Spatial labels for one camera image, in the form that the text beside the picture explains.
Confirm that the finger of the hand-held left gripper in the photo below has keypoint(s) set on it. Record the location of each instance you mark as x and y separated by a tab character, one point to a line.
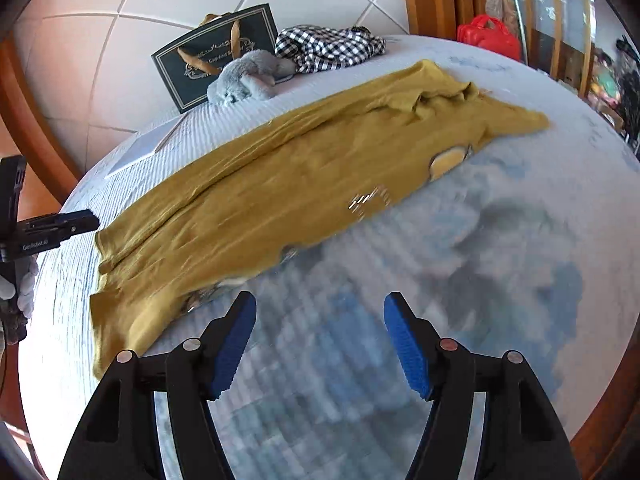
70	220
70	232

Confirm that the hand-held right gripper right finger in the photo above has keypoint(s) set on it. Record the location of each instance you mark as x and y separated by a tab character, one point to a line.
407	350

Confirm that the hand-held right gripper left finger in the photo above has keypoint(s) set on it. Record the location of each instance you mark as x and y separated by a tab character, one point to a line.
230	355

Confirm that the mustard yellow garment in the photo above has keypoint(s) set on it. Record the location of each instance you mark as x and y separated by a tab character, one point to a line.
260	185

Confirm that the person's left hand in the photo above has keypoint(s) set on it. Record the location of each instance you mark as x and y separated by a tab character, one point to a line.
26	290

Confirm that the white booklet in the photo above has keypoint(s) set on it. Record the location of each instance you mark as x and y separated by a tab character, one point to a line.
145	147

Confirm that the dark gift bag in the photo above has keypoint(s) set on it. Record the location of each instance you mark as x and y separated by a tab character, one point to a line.
215	47

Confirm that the grey plush toy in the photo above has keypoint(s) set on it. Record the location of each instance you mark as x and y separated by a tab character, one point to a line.
250	77

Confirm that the black white checkered cloth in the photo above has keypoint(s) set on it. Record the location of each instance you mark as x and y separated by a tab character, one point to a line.
325	47

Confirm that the red plastic bag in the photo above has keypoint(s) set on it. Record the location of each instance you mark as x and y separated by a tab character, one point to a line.
487	40

